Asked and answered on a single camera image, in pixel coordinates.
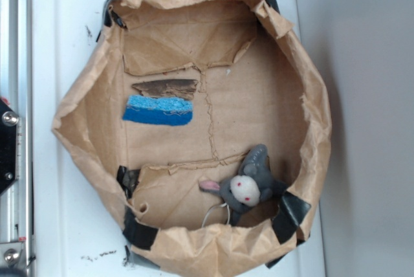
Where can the white plastic tray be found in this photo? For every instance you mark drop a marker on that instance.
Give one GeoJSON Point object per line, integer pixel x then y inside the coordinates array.
{"type": "Point", "coordinates": [75, 233]}

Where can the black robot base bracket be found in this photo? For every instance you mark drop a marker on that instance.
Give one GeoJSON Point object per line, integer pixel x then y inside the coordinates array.
{"type": "Point", "coordinates": [8, 143]}

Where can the blue sponge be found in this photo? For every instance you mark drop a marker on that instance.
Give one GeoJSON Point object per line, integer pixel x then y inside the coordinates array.
{"type": "Point", "coordinates": [172, 111]}

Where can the gray plush donkey toy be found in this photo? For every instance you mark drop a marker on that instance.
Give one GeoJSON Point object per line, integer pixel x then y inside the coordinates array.
{"type": "Point", "coordinates": [252, 185]}

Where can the aluminium frame rail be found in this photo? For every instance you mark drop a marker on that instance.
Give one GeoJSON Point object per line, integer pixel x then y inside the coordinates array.
{"type": "Point", "coordinates": [17, 241]}

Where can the brown wood bark piece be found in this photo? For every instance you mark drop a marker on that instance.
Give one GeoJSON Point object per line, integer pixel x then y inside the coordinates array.
{"type": "Point", "coordinates": [181, 88]}

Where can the brown paper bag bin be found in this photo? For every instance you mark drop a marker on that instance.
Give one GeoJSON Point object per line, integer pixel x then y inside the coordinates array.
{"type": "Point", "coordinates": [223, 44]}

